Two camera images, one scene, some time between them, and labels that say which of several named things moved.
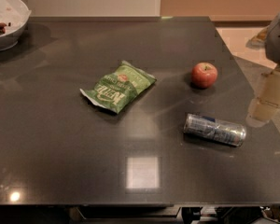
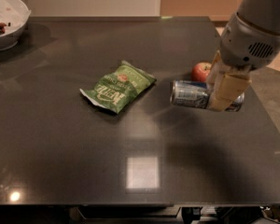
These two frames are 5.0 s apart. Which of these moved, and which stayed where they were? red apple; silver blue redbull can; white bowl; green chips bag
Moved: silver blue redbull can
Stayed: red apple; white bowl; green chips bag
